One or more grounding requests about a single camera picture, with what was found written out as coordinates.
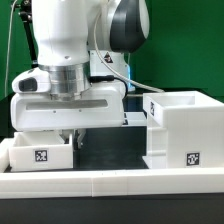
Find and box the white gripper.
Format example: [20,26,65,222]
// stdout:
[11,83,124,149]

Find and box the white front drawer box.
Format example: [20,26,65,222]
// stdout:
[9,131,73,172]

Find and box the white drawer cabinet frame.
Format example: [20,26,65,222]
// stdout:
[143,91,224,169]

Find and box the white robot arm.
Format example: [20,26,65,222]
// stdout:
[11,0,149,132]

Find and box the fiducial marker sheet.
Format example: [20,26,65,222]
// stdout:
[123,112,146,127]

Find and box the white front barrier rail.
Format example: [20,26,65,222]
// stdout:
[0,168,224,199]

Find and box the white barrier rail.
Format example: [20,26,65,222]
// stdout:
[0,138,14,173]
[0,168,224,199]

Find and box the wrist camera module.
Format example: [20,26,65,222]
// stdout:
[12,68,51,94]

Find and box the white left barrier rail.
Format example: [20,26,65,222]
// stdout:
[0,138,14,173]

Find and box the black camera stand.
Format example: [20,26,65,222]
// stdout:
[19,0,38,68]

